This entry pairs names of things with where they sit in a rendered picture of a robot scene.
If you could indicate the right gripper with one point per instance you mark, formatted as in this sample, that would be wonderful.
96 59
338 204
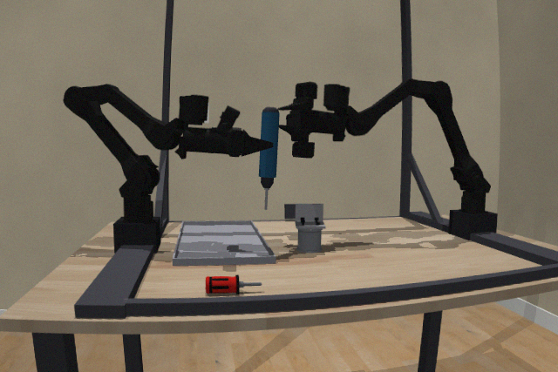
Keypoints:
238 143

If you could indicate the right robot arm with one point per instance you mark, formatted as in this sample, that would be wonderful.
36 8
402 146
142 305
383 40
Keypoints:
141 173

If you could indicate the red screwdriver handle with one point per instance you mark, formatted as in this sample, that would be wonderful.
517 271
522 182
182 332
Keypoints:
226 284

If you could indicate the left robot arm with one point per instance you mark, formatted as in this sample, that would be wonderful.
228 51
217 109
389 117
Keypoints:
465 168

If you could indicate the grey metal l-bracket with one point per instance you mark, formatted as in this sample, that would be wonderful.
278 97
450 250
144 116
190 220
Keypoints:
309 212

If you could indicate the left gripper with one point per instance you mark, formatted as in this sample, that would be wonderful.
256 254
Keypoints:
320 122

